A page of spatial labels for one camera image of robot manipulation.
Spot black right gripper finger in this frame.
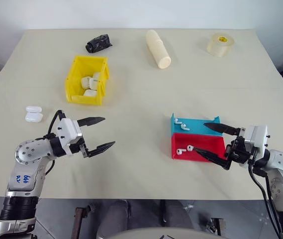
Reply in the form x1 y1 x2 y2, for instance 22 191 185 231
203 122 240 136
193 146 231 170

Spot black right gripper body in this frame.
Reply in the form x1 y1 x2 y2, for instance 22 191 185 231
222 128 256 170

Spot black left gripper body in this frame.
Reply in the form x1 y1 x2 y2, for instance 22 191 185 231
69 137 91 159

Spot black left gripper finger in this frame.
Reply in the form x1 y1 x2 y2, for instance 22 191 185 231
85 141 116 158
77 117 106 127

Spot white charging case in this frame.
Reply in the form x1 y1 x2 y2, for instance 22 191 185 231
25 106 44 123

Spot yellow plastic bin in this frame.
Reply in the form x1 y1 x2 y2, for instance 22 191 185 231
65 55 111 105

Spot red plastic tray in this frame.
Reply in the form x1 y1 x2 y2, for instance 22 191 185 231
171 133 228 162

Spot blue plastic tray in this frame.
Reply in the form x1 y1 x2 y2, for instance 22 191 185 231
170 113 223 137

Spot black table leg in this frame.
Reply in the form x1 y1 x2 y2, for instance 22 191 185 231
160 199 168 223

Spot black rolled plastic bag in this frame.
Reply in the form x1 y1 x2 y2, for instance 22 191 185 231
85 34 113 54

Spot translucent tape roll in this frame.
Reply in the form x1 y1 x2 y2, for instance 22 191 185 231
207 32 236 58

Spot beige curved robot torso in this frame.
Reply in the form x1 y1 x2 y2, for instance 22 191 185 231
101 226 221 239

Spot cream plastic cylinder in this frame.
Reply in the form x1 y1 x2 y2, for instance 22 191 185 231
145 29 172 70

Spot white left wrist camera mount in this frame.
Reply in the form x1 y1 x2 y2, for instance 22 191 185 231
55 118 83 156

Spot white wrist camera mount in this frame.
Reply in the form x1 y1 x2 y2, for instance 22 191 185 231
244 125 269 162
55 118 83 156

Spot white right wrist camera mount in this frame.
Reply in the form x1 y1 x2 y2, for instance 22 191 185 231
244 125 269 162

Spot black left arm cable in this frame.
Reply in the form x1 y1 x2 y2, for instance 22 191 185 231
43 109 67 176

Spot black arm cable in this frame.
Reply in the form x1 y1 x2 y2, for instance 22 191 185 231
43 109 67 176
247 146 283 239

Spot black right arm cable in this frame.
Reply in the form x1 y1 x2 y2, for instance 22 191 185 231
247 146 283 239

